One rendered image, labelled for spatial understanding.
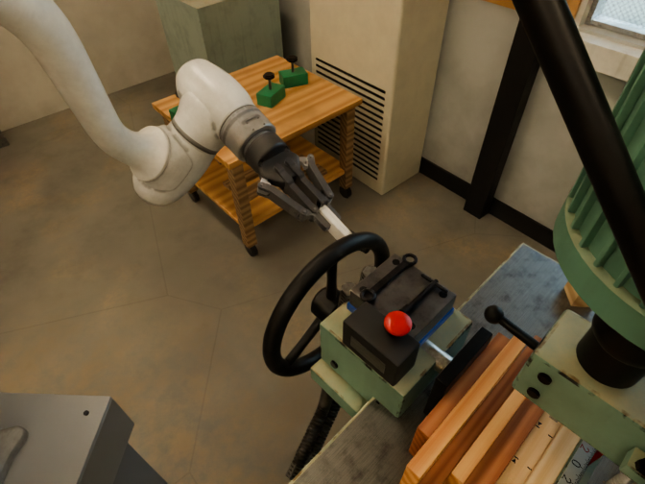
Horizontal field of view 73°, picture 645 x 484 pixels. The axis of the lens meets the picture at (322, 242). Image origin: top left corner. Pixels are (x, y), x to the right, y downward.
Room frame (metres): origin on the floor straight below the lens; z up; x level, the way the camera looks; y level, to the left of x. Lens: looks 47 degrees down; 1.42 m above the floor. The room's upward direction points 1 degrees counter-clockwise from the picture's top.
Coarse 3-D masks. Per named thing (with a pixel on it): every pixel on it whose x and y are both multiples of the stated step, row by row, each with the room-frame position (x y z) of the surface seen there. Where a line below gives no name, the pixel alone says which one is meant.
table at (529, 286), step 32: (512, 256) 0.45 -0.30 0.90; (544, 256) 0.45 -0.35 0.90; (480, 288) 0.39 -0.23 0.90; (512, 288) 0.39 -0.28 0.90; (544, 288) 0.39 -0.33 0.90; (480, 320) 0.33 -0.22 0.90; (512, 320) 0.33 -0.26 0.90; (544, 320) 0.33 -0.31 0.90; (320, 384) 0.27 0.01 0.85; (352, 416) 0.23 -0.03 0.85; (384, 416) 0.20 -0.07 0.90; (416, 416) 0.20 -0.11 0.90; (352, 448) 0.17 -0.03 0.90; (384, 448) 0.17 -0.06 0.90; (320, 480) 0.14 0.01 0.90; (352, 480) 0.14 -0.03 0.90; (384, 480) 0.13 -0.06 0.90
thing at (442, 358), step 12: (480, 336) 0.25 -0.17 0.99; (432, 348) 0.26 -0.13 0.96; (468, 348) 0.24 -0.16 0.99; (480, 348) 0.24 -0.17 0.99; (444, 360) 0.24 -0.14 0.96; (456, 360) 0.22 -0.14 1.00; (468, 360) 0.22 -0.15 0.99; (444, 372) 0.21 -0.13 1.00; (456, 372) 0.21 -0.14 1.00; (444, 384) 0.20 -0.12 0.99; (432, 396) 0.20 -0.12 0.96; (432, 408) 0.20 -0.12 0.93
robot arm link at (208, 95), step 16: (192, 64) 0.78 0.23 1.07; (208, 64) 0.78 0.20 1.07; (176, 80) 0.78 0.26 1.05; (192, 80) 0.75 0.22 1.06; (208, 80) 0.74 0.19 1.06; (224, 80) 0.75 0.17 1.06; (192, 96) 0.72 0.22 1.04; (208, 96) 0.71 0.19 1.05; (224, 96) 0.71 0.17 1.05; (240, 96) 0.72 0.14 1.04; (176, 112) 0.74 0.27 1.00; (192, 112) 0.71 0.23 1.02; (208, 112) 0.70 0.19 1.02; (224, 112) 0.69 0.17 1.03; (176, 128) 0.70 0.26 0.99; (192, 128) 0.69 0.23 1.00; (208, 128) 0.69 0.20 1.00; (208, 144) 0.69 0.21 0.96; (224, 144) 0.71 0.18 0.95
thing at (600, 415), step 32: (576, 320) 0.22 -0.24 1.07; (544, 352) 0.19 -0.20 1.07; (512, 384) 0.19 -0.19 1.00; (544, 384) 0.18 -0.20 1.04; (576, 384) 0.16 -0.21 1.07; (640, 384) 0.16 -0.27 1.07; (576, 416) 0.15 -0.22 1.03; (608, 416) 0.14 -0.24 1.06; (640, 416) 0.13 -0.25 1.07; (608, 448) 0.13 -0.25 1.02; (640, 448) 0.12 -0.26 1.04
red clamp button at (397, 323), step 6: (390, 312) 0.27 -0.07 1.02; (396, 312) 0.27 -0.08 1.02; (402, 312) 0.27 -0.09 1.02; (390, 318) 0.26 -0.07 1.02; (396, 318) 0.26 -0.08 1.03; (402, 318) 0.26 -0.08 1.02; (408, 318) 0.26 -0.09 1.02; (384, 324) 0.26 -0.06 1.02; (390, 324) 0.25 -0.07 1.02; (396, 324) 0.25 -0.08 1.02; (402, 324) 0.25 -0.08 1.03; (408, 324) 0.25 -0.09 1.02; (390, 330) 0.25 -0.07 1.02; (396, 330) 0.25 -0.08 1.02; (402, 330) 0.25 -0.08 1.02; (408, 330) 0.25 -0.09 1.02
